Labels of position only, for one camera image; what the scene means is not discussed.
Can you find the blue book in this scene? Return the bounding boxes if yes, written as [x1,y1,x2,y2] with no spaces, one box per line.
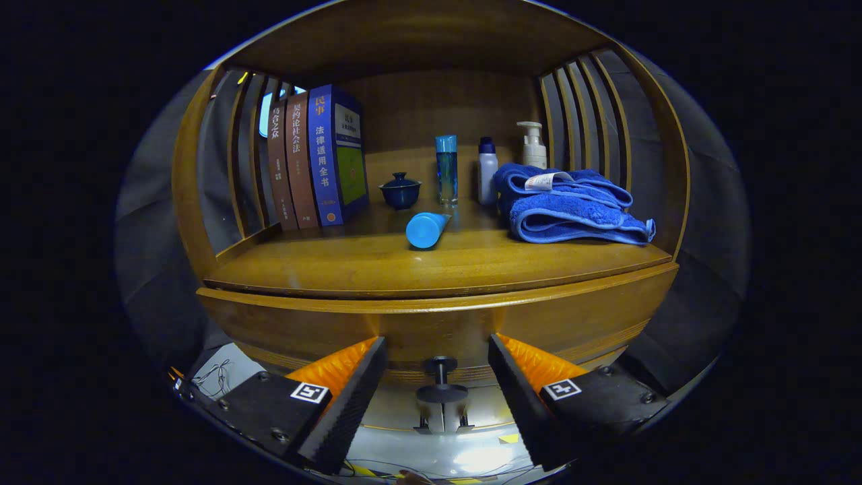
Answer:
[308,84,370,227]

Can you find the brown book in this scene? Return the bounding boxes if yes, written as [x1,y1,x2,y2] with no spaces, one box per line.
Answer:
[267,100,298,232]
[285,92,321,230]

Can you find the black drawer knob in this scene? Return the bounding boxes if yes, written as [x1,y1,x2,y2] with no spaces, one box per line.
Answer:
[416,356,469,405]

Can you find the white bottle blue cap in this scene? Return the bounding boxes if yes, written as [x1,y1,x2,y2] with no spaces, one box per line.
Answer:
[477,137,499,206]

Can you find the wooden countertop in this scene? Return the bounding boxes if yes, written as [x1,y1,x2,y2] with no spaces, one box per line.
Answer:
[202,202,674,300]

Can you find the white pump bottle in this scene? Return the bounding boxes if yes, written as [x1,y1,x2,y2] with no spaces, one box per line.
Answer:
[517,121,548,169]

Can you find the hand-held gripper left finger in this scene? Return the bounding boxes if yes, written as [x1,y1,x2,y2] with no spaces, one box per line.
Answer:
[192,335,389,476]

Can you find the wooden cabinet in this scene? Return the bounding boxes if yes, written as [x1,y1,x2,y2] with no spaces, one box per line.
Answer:
[172,0,691,435]

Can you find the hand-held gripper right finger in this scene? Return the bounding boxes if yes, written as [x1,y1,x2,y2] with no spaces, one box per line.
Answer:
[488,333,672,472]

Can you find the wooden cabinet door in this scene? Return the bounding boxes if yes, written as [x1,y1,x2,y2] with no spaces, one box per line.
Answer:
[441,385,516,432]
[367,385,442,435]

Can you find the blue cosmetic tube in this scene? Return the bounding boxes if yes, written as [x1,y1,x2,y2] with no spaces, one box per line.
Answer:
[405,212,452,250]

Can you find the blue lidded teacup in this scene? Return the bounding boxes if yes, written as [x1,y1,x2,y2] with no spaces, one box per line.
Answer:
[379,172,422,210]

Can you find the tangled thin cables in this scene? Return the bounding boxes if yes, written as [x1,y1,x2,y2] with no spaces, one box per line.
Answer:
[192,360,233,398]

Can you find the wooden drawer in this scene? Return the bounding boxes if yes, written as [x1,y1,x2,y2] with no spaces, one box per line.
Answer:
[195,261,679,388]

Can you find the blue folded towel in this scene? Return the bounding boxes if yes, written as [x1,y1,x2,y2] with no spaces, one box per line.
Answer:
[493,162,656,245]

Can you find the blue glass bottle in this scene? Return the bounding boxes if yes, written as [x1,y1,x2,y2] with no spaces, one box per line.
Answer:
[435,135,459,206]

